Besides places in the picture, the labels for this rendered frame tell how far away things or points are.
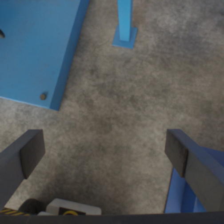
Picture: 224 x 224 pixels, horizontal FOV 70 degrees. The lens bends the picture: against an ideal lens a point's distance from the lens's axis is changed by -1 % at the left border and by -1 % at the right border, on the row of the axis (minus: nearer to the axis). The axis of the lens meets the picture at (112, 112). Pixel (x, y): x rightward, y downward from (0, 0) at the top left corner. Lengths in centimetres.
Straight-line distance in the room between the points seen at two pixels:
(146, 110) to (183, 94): 23
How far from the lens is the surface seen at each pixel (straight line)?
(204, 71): 109
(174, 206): 102
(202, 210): 86
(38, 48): 105
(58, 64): 96
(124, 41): 107
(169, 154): 16
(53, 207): 94
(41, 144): 17
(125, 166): 94
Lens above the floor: 93
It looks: 81 degrees down
